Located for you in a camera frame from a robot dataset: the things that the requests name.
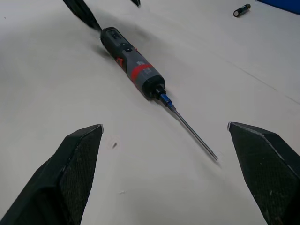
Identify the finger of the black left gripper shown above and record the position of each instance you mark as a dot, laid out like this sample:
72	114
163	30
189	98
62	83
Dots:
82	11
137	2

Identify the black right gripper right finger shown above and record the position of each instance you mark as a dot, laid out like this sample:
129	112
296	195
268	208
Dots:
269	168

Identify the blue flat panel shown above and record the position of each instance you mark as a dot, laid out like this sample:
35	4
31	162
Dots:
281	4

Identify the grey red electric screwdriver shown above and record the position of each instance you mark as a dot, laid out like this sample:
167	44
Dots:
133	63

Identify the black green cylindrical battery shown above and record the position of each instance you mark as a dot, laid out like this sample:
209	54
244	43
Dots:
241	10

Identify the long metal screwdriver bit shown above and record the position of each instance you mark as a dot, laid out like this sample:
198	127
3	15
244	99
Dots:
187	124

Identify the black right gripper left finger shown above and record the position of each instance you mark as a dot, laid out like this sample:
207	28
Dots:
58	175

